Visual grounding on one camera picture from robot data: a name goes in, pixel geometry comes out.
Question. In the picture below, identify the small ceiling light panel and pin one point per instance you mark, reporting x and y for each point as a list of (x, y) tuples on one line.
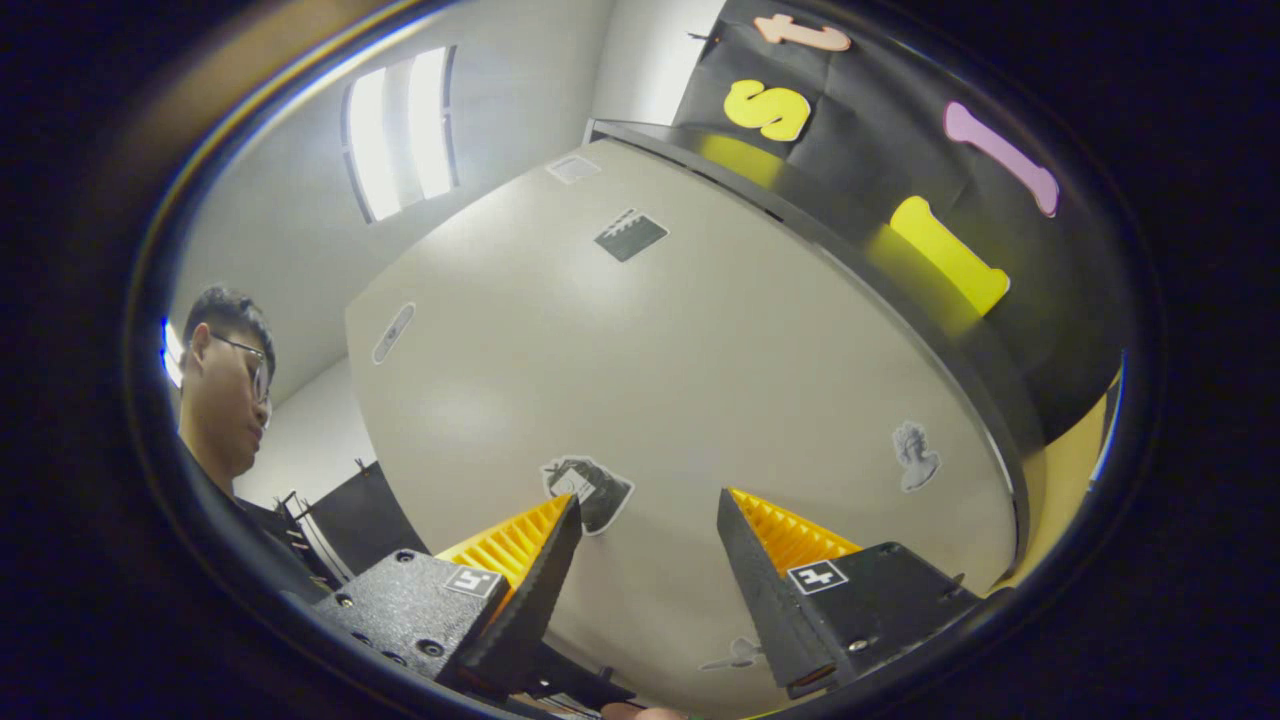
[(172, 355)]

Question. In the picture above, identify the person's glasses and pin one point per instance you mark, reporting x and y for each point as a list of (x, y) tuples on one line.
[(255, 370)]

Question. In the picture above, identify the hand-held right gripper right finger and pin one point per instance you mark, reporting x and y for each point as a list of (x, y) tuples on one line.
[(775, 610)]

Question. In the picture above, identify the beige cabinet door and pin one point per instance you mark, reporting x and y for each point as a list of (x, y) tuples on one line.
[(650, 400)]

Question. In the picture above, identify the person's head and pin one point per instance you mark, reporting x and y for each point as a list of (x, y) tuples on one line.
[(225, 400)]

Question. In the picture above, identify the black backdrop cloth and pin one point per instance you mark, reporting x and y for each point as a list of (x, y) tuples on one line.
[(880, 130)]

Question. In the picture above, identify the large ceiling light panel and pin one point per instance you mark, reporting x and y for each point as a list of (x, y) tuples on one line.
[(400, 130)]

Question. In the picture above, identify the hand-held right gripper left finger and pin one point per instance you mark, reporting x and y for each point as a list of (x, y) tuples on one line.
[(530, 610)]

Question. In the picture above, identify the person's dark shirt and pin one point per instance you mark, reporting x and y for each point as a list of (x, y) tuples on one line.
[(250, 540)]

